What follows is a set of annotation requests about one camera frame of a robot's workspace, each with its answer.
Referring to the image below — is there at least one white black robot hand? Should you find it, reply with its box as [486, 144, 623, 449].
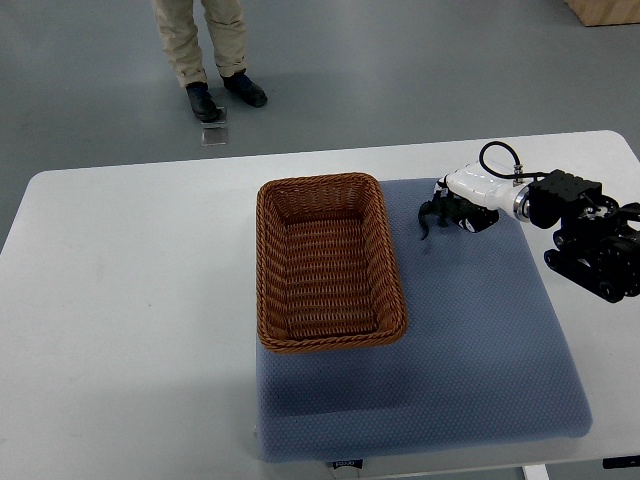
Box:
[433, 162, 530, 233]

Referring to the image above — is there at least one dark toy crocodile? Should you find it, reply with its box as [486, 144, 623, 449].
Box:
[418, 194, 480, 239]

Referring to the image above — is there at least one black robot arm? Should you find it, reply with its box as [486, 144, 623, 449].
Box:
[527, 170, 639, 303]

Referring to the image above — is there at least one brown wicker basket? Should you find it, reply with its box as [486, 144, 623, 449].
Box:
[256, 173, 408, 354]

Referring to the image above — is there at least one blue grey foam cushion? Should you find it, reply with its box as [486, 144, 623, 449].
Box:
[257, 179, 592, 462]

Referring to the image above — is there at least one wooden box corner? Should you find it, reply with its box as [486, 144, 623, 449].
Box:
[565, 0, 639, 27]

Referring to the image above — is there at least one clear floor plate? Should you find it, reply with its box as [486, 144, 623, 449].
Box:
[201, 127, 229, 146]

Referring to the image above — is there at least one black table control panel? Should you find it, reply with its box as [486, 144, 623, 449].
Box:
[602, 455, 640, 470]

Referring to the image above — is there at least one person in beige trousers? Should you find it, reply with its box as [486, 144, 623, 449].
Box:
[151, 0, 269, 121]

